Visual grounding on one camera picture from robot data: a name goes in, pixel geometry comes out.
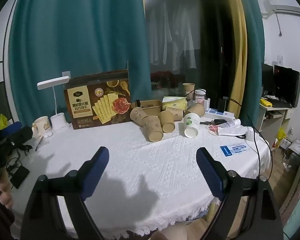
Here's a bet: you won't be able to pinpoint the black pen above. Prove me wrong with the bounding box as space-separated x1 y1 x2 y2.
35 136 44 152

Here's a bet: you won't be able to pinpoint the person's leg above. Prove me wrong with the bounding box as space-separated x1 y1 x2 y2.
150 221 188 240

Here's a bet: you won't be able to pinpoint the red cloth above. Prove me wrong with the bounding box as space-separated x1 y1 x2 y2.
150 71 183 91

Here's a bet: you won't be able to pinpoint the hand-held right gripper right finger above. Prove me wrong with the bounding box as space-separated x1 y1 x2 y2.
195 147 283 240

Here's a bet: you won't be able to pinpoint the cream ceramic mug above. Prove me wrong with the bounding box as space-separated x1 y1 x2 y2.
32 116 53 139

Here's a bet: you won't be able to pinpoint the white desk lamp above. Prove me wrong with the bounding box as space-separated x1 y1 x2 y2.
37 76 71 132

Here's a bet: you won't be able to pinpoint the brown paper bowl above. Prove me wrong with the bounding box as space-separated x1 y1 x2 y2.
137 100 163 117

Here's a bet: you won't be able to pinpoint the black computer monitor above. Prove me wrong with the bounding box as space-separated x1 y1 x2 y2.
273 65 300 108

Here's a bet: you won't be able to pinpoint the person's left hand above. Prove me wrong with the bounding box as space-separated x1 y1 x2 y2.
0 179 14 209

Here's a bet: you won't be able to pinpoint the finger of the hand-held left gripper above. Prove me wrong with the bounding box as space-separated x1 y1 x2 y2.
2 126 34 147
0 121 22 137

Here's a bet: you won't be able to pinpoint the white paper cup green print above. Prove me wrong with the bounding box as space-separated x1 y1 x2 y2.
183 113 201 138

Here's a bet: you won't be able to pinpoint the black plug adapter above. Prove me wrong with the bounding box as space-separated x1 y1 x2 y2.
217 98 227 113

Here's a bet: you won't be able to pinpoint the black keyboard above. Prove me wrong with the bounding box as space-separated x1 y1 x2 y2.
268 100 292 109

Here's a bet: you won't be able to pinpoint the narrow teal curtain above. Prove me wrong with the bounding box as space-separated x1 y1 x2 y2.
236 0 266 128

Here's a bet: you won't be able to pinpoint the white computer desk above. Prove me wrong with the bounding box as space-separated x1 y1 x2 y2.
259 102 295 148

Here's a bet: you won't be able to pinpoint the white textured tablecloth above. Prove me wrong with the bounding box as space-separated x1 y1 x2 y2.
11 116 272 239

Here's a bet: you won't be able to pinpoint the brown paper cup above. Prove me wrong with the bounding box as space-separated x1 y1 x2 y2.
158 110 176 134
185 103 206 117
165 106 184 122
142 116 164 142
130 107 149 127
182 83 196 102

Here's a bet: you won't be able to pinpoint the brown cracker box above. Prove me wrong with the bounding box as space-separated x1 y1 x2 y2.
63 70 132 130

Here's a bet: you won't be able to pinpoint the clear jar white lid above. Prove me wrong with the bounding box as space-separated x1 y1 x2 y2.
194 89 207 106

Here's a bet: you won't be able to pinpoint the long black cable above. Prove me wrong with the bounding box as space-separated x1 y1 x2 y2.
222 96 262 180

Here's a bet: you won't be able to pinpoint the white air conditioner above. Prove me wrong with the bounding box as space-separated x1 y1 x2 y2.
261 0 300 18

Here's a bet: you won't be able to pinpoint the white power strip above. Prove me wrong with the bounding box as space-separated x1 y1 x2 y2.
204 97 234 120

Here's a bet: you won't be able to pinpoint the hanging white clothes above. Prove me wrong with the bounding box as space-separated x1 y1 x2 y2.
146 2 203 72

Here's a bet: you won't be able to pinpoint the yellow tissue pack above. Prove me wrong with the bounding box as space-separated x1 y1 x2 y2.
162 96 188 111

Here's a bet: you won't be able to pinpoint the black adapter cable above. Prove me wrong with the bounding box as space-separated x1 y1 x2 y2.
6 143 33 172

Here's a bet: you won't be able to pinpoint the black power adapter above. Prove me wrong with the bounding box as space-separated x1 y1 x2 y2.
9 166 30 189

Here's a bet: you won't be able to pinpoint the blue and white card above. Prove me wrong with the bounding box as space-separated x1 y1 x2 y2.
220 144 249 157

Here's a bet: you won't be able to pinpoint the black car key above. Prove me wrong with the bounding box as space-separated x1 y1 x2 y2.
200 119 228 126

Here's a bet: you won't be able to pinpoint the small yellow bag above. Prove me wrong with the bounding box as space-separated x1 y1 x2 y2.
276 127 287 143

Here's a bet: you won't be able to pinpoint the yellow curtain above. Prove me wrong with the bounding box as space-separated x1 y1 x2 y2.
221 0 248 118

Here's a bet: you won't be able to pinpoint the wide teal curtain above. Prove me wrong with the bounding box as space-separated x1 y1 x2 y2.
8 0 151 128

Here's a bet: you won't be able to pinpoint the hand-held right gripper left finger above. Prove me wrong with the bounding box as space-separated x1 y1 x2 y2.
20 146 110 240

